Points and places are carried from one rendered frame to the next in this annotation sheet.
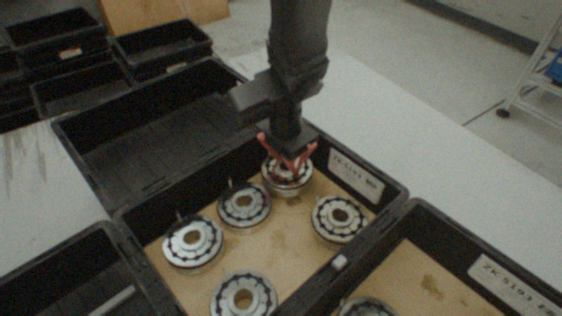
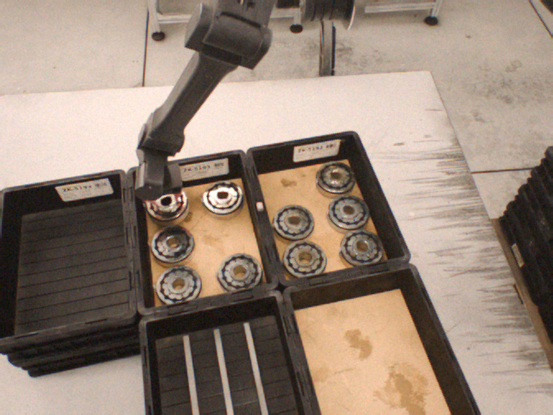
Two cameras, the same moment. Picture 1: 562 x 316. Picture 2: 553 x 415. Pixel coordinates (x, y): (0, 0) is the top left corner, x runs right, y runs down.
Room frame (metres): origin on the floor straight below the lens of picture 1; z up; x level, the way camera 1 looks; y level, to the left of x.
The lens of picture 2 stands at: (-0.12, 0.48, 1.90)
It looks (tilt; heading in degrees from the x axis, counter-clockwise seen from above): 56 degrees down; 299
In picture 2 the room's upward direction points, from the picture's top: straight up
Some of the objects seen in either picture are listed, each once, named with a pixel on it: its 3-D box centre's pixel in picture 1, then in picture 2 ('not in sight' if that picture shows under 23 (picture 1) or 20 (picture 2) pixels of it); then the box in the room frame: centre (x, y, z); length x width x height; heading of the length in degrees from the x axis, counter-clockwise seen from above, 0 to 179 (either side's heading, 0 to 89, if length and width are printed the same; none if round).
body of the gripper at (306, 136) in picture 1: (285, 120); (156, 173); (0.45, -0.01, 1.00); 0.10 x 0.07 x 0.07; 41
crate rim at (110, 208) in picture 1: (173, 119); (64, 250); (0.55, 0.23, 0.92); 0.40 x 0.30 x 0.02; 132
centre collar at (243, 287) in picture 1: (243, 299); (239, 271); (0.19, 0.06, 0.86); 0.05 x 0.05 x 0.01
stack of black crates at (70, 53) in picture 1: (73, 67); not in sight; (1.63, 1.13, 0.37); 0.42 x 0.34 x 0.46; 124
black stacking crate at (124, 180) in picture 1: (178, 137); (72, 261); (0.55, 0.23, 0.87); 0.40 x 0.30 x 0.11; 132
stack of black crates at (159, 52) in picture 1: (173, 79); not in sight; (1.52, 0.57, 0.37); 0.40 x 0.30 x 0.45; 124
